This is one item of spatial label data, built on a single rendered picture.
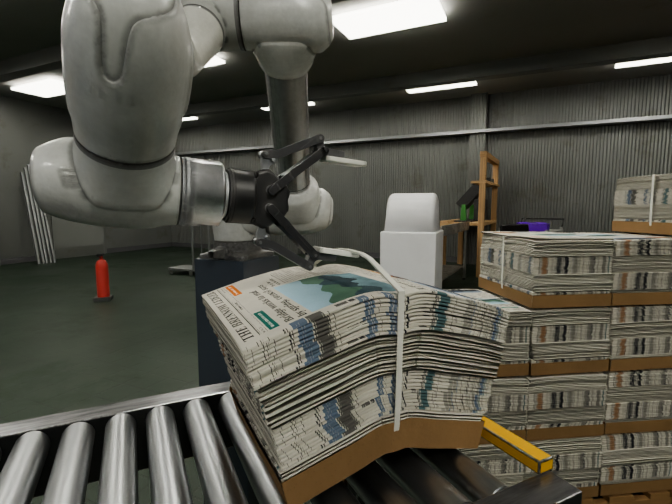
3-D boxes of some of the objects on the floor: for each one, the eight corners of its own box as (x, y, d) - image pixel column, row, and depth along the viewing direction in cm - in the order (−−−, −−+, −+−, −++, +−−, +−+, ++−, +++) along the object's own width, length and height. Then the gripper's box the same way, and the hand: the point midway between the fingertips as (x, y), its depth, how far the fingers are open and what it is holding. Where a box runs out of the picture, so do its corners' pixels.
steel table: (387, 296, 538) (388, 224, 527) (425, 275, 698) (427, 220, 688) (439, 301, 506) (441, 225, 495) (467, 279, 666) (469, 221, 656)
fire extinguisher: (100, 303, 498) (97, 255, 491) (87, 301, 509) (83, 254, 503) (119, 299, 520) (116, 253, 514) (106, 297, 532) (103, 251, 525)
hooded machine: (433, 322, 415) (436, 191, 400) (375, 316, 440) (377, 192, 425) (444, 308, 475) (447, 193, 461) (393, 303, 500) (395, 194, 486)
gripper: (222, 106, 58) (354, 131, 68) (212, 279, 61) (342, 279, 71) (234, 95, 52) (379, 124, 61) (223, 290, 54) (364, 288, 64)
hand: (352, 207), depth 65 cm, fingers open, 14 cm apart
